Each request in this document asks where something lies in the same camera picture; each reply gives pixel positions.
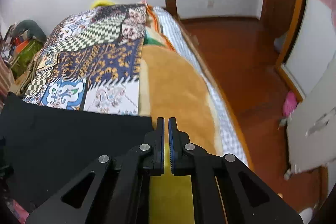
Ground white wall socket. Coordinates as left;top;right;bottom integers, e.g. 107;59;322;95
207;0;214;8

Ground wooden bed post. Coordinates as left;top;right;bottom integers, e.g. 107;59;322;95
165;0;180;20

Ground white wardrobe door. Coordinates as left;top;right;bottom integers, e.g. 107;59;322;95
283;0;335;173

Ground pink slipper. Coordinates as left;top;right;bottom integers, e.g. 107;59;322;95
282;91;298;117

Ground khaki folded pants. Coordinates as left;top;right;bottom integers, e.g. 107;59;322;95
14;57;41;96

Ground patchwork patterned bedspread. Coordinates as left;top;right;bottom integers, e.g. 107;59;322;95
23;4;147;115

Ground black pants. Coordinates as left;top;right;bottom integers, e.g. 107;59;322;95
1;94;153;212

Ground yellow foam tube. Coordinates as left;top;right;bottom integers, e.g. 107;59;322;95
90;0;115;9

